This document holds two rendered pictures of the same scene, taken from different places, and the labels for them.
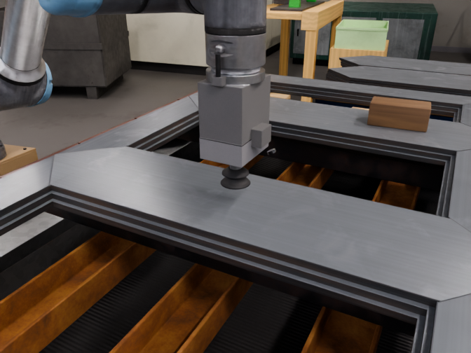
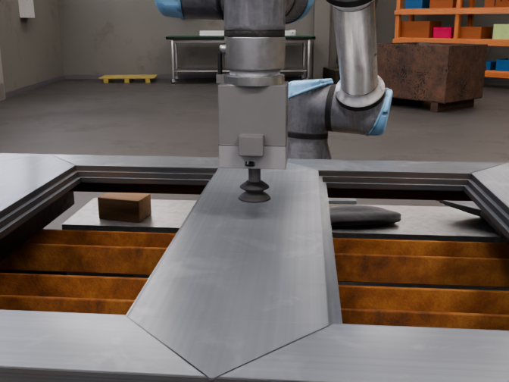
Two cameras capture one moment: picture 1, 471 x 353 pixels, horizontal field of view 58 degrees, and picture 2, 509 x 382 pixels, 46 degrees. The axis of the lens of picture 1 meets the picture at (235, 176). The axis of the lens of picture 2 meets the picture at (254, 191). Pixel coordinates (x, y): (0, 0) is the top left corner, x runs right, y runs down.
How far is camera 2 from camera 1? 74 cm
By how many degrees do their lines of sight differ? 63
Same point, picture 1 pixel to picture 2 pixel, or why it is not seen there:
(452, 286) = (157, 323)
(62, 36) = not seen: outside the picture
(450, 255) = (226, 323)
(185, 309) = not seen: hidden behind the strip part
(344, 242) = (210, 268)
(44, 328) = (135, 258)
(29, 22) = (344, 46)
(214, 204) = (238, 213)
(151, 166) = (288, 183)
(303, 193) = (303, 242)
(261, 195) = (275, 226)
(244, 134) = (223, 134)
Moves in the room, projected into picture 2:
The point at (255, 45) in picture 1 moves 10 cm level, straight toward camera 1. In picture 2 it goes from (239, 48) to (155, 48)
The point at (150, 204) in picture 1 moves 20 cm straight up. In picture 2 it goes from (215, 195) to (212, 61)
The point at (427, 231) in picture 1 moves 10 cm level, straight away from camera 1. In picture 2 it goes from (275, 309) to (386, 314)
